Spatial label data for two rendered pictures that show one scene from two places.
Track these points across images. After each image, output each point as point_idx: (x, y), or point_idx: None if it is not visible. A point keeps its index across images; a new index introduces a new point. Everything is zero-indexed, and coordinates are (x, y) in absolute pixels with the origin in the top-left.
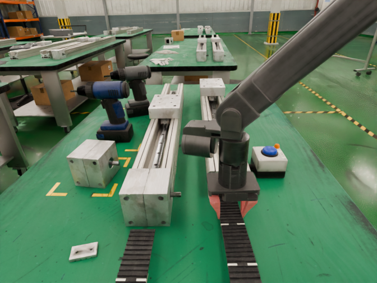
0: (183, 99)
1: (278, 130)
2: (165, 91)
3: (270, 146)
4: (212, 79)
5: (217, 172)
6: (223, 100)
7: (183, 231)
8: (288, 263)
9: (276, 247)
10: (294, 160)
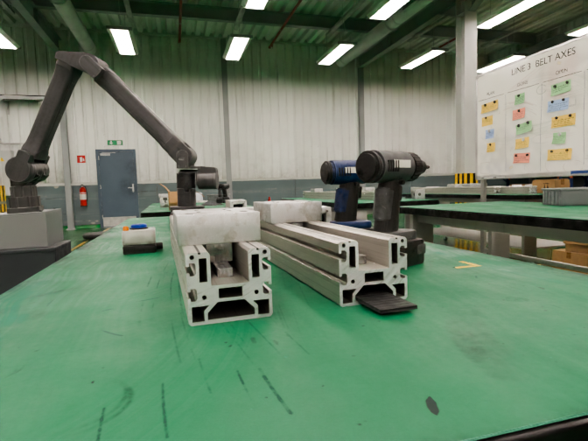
0: (329, 294)
1: (70, 274)
2: (348, 228)
3: (136, 224)
4: (212, 213)
5: (196, 206)
6: (192, 149)
7: None
8: (157, 238)
9: (160, 239)
10: (94, 257)
